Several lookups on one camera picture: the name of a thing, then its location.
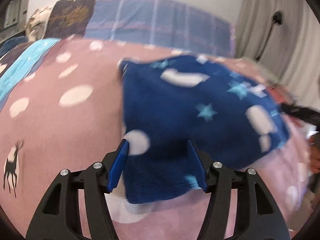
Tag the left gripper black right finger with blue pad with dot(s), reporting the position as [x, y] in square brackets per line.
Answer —
[257, 214]

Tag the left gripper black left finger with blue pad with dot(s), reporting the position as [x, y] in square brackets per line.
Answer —
[58, 215]

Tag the navy fleece star pajama top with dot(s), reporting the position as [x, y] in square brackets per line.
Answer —
[170, 101]

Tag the person's right hand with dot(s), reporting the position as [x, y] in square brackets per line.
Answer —
[314, 154]

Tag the pink folded garment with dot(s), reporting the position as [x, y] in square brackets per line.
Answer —
[281, 94]

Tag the grey ribbed curtain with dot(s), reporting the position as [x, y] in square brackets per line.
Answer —
[292, 52]

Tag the black floor lamp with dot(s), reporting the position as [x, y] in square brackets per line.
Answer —
[277, 19]

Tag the pink polka dot bedsheet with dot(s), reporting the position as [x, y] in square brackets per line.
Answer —
[68, 112]

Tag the turquoise dark patterned blanket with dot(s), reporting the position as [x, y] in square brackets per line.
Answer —
[23, 65]

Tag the blue plaid pillow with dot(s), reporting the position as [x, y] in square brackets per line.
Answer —
[164, 23]

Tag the beige crumpled cloth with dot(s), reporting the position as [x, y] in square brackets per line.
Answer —
[37, 24]

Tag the dark tree print pillow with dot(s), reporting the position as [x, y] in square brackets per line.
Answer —
[69, 17]

